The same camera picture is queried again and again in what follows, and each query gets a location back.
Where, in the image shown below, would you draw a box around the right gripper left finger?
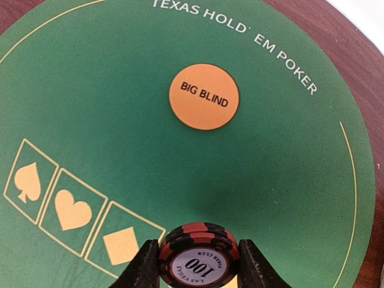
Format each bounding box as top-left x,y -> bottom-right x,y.
110,239 -> 160,288

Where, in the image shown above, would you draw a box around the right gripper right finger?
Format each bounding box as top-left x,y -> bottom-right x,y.
237,239 -> 291,288

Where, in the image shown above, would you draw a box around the brown 100 poker chips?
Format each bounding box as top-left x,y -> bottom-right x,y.
158,222 -> 240,287

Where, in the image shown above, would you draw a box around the orange big blind button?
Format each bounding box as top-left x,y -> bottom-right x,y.
169,63 -> 240,131

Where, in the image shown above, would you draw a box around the round green poker mat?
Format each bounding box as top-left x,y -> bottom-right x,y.
1,1 -> 376,287

